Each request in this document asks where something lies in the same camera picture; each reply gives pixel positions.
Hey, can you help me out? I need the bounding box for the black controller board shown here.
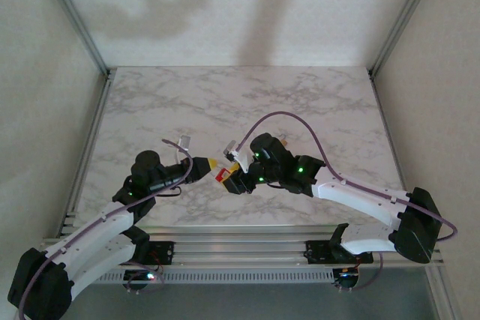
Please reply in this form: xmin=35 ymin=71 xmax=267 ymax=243
xmin=333 ymin=267 xmax=362 ymax=293
xmin=123 ymin=269 xmax=166 ymax=295

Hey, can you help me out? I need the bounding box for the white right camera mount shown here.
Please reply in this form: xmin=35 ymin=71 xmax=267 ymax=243
xmin=227 ymin=148 xmax=251 ymax=174

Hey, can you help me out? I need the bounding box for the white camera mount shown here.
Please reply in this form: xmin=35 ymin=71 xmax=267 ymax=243
xmin=172 ymin=142 xmax=188 ymax=163
xmin=227 ymin=148 xmax=251 ymax=174

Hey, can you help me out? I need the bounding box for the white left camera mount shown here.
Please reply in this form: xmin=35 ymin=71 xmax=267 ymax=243
xmin=172 ymin=142 xmax=188 ymax=163

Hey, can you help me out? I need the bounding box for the thin black left gripper cable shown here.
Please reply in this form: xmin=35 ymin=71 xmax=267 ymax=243
xmin=155 ymin=184 xmax=183 ymax=198

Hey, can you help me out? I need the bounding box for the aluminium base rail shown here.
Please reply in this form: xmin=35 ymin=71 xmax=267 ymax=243
xmin=40 ymin=224 xmax=446 ymax=269

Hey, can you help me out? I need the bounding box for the aluminium side rail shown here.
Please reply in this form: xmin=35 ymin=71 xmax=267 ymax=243
xmin=61 ymin=72 xmax=113 ymax=238
xmin=369 ymin=72 xmax=408 ymax=193

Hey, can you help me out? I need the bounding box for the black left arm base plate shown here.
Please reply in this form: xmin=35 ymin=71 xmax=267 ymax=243
xmin=148 ymin=240 xmax=176 ymax=265

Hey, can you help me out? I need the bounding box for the grey slotted cable duct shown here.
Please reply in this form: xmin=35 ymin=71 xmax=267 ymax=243
xmin=73 ymin=267 xmax=337 ymax=286

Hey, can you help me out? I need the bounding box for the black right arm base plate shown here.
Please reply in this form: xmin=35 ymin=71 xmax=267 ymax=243
xmin=305 ymin=239 xmax=375 ymax=265

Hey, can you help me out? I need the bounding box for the aluminium frame post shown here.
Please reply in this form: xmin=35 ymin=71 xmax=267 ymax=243
xmin=427 ymin=264 xmax=464 ymax=320
xmin=35 ymin=0 xmax=110 ymax=76
xmin=369 ymin=0 xmax=443 ymax=79

